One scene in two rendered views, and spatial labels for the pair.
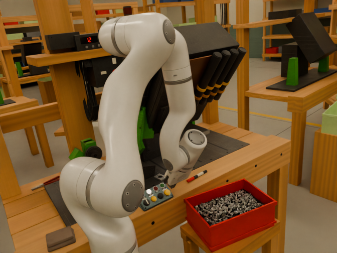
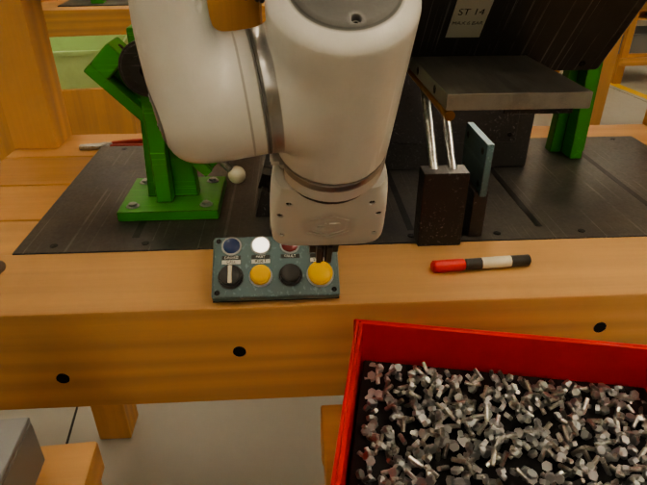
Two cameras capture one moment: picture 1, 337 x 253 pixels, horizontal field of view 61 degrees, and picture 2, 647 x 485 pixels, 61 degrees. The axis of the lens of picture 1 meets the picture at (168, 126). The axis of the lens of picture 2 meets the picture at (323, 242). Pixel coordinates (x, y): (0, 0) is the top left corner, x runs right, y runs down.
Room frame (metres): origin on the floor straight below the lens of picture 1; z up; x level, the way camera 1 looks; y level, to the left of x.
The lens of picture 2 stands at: (0.61, -0.23, 1.28)
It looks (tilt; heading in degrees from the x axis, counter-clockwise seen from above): 30 degrees down; 30
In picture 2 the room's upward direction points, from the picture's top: straight up
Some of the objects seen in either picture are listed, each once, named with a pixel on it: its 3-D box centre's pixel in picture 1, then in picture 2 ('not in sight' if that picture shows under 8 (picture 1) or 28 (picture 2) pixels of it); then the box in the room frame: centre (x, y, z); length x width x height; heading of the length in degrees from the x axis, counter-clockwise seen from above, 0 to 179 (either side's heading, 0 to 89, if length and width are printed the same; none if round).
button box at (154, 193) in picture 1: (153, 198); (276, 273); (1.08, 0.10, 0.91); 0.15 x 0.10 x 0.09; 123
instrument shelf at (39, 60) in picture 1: (116, 48); not in sight; (1.65, 0.24, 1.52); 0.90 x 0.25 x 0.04; 123
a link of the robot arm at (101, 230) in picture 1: (97, 203); not in sight; (0.63, 0.20, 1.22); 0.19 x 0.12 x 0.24; 52
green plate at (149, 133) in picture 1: (142, 124); not in sight; (1.34, 0.13, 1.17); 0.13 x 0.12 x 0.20; 123
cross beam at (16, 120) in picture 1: (116, 96); not in sight; (1.75, 0.30, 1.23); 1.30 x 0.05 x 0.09; 123
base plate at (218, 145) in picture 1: (154, 164); (389, 187); (1.44, 0.10, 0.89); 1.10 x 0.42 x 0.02; 123
